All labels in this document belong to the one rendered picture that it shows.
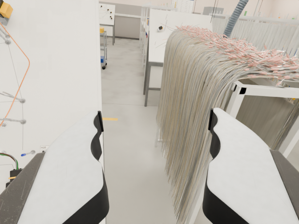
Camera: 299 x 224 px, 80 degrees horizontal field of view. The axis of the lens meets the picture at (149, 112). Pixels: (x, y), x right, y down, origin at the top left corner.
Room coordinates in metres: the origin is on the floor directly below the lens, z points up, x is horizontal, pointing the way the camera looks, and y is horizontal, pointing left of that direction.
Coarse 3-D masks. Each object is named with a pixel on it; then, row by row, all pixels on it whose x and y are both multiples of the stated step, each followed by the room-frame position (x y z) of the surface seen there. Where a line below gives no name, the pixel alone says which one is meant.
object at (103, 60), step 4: (100, 28) 5.11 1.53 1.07; (100, 32) 5.11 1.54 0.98; (104, 32) 5.41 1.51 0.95; (104, 36) 5.03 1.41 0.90; (104, 40) 5.03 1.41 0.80; (104, 44) 5.03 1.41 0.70; (100, 48) 5.02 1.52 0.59; (104, 48) 5.03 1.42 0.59; (104, 52) 5.03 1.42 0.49; (104, 56) 5.03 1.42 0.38; (104, 60) 5.03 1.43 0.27; (104, 64) 5.03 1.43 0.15; (104, 68) 5.07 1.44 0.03
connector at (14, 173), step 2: (20, 168) 0.36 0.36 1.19; (22, 168) 0.37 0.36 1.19; (12, 170) 0.35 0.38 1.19; (14, 170) 0.35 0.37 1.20; (16, 170) 0.35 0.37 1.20; (18, 170) 0.35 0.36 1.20; (20, 170) 0.35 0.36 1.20; (10, 172) 0.34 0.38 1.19; (12, 172) 0.34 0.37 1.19; (14, 172) 0.35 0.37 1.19; (16, 172) 0.35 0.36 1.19; (18, 172) 0.35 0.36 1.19; (10, 174) 0.34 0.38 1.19; (12, 174) 0.34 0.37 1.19; (14, 174) 0.34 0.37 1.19; (16, 174) 0.34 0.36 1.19; (10, 176) 0.34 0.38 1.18; (12, 176) 0.34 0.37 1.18; (14, 176) 0.34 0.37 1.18; (14, 178) 0.34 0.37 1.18; (10, 180) 0.33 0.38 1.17
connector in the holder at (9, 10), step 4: (4, 4) 0.63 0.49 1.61; (8, 4) 0.63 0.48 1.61; (0, 8) 0.62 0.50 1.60; (4, 8) 0.62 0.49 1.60; (8, 8) 0.63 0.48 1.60; (12, 8) 0.65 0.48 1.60; (0, 12) 0.61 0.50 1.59; (4, 12) 0.61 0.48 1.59; (8, 12) 0.63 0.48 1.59; (4, 16) 0.63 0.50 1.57; (8, 16) 0.63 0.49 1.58
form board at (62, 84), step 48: (48, 0) 0.77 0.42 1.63; (96, 0) 0.83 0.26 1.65; (0, 48) 0.62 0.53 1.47; (48, 48) 0.66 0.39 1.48; (96, 48) 0.72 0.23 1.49; (0, 96) 0.52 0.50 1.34; (48, 96) 0.56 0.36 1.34; (96, 96) 0.61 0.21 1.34; (0, 144) 0.43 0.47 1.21; (48, 144) 0.47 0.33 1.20; (0, 192) 0.35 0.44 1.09
